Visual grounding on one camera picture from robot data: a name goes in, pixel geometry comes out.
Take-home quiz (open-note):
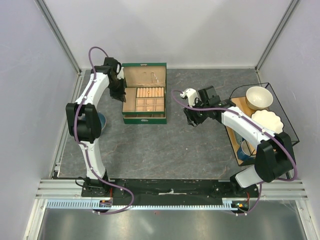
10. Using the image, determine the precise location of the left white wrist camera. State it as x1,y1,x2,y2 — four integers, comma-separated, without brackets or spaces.
117,67,125,80

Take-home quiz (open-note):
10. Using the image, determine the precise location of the purple cable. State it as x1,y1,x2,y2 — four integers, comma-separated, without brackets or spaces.
171,89,298,217
73,46,135,216

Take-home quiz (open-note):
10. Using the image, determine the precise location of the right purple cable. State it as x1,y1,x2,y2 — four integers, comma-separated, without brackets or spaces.
171,89,298,217

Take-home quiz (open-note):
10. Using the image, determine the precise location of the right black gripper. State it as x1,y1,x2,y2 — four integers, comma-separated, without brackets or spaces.
182,97,209,128

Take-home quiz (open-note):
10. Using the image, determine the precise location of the white scalloped bowl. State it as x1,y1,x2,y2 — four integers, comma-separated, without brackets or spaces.
251,109,284,134

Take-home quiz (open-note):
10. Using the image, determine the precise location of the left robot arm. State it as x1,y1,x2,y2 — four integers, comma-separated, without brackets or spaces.
65,57,126,197

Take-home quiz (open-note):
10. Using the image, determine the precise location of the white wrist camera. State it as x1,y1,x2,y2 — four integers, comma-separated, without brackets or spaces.
117,67,125,80
180,88,200,108

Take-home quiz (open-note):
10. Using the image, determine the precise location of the blue mug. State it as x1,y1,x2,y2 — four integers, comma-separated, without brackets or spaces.
236,140,256,161

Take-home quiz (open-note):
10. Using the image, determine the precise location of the slotted cable duct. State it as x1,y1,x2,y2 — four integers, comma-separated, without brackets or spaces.
46,199,239,211

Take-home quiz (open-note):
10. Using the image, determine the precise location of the green jewelry box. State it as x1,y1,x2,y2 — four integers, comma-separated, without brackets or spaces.
122,62,167,125

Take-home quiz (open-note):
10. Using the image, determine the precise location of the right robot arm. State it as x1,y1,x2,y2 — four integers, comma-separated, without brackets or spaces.
179,86,298,197

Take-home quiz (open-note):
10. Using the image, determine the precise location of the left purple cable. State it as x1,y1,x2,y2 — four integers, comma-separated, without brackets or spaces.
73,46,135,216

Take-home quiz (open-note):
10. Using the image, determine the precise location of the cream round bowl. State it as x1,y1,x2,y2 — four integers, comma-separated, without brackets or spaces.
245,86,274,110

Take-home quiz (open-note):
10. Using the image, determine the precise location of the black wire shelf rack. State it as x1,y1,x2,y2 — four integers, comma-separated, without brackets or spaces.
223,82,300,166

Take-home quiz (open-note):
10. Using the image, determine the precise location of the blue ceramic bowl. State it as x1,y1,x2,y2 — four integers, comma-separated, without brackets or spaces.
98,112,107,130

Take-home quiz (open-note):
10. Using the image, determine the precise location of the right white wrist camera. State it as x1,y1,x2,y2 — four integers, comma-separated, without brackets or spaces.
180,88,200,108

